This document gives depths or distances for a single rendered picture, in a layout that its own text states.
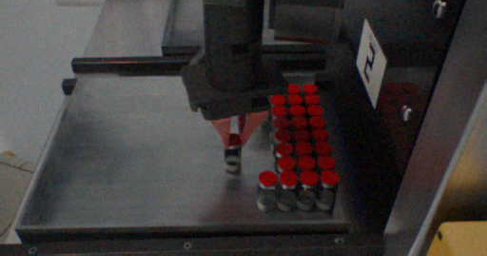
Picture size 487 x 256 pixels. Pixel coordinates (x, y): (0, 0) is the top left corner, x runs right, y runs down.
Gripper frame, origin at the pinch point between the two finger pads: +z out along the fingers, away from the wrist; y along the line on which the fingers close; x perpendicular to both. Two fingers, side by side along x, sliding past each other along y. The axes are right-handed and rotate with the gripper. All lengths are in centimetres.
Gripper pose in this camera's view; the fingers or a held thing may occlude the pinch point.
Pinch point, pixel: (233, 139)
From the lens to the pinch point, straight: 53.3
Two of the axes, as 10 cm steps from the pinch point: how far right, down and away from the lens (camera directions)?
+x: -2.7, -6.3, 7.2
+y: 9.6, -1.7, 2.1
